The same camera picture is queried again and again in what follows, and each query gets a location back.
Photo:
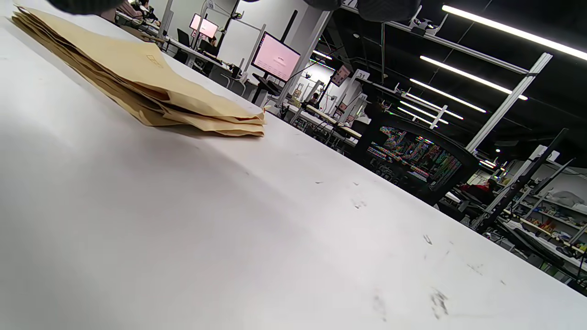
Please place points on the person's right hand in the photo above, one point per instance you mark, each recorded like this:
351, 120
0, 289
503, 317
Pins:
390, 10

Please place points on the long ceiling light strip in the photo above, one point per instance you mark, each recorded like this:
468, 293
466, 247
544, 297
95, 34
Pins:
513, 31
467, 75
447, 95
422, 115
431, 105

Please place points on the large monitor with pink screen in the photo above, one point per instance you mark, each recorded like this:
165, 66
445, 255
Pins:
276, 57

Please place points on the black mesh office chair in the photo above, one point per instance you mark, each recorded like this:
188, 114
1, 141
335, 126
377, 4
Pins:
412, 158

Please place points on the small monitor with pink screen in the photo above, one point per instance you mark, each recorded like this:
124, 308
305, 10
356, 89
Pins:
204, 26

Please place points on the white background work desk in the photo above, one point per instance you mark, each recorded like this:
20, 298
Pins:
197, 52

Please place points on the black slanted stand pole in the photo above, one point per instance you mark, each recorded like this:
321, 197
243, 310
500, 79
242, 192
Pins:
523, 181

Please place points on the stack of brown paper envelopes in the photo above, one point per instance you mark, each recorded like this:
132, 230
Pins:
137, 73

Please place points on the storage shelf rack with items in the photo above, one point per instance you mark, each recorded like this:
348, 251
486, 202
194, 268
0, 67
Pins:
545, 220

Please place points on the white metal frame post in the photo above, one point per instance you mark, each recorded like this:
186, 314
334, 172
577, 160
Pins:
509, 103

